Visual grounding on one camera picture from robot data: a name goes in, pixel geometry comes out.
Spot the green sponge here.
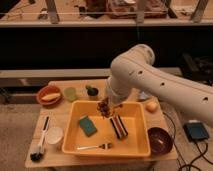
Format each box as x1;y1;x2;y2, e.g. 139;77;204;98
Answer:
79;116;97;137

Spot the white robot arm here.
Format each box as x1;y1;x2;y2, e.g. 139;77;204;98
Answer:
106;44;213;127

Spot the striped dark block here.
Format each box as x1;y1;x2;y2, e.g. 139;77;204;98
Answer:
110;115;128;140

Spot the wooden table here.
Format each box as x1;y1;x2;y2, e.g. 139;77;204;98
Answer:
25;79;177;168

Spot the black cable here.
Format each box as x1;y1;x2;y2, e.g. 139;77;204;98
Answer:
163;111;213;171

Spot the dark green cup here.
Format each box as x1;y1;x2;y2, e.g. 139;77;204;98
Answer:
85;85;99;100

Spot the black white dish brush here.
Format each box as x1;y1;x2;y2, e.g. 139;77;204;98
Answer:
30;117;49;162

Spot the yellow banana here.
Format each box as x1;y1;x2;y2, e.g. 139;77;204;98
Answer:
41;93;61;101

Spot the white paper cup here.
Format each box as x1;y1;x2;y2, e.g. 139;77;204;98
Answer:
45;127;64;150

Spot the metal fork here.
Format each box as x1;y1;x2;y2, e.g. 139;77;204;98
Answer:
77;143;113;150

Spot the blue grey crumpled cloth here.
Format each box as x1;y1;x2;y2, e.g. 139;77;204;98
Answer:
138;91;151;101

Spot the orange red bowl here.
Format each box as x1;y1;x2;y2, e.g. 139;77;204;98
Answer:
36;85;62;106

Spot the yellow lemon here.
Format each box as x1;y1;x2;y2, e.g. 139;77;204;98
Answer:
145;102;158;113

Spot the dark brown bowl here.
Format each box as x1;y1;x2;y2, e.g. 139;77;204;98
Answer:
148;127;173;155

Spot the dark grape bunch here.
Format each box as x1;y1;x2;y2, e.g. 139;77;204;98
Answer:
97;98;122;118

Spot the yellow plastic tub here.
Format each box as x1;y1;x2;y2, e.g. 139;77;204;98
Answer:
62;101;151;157

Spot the light green cup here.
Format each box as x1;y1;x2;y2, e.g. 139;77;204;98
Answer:
64;87;77;102

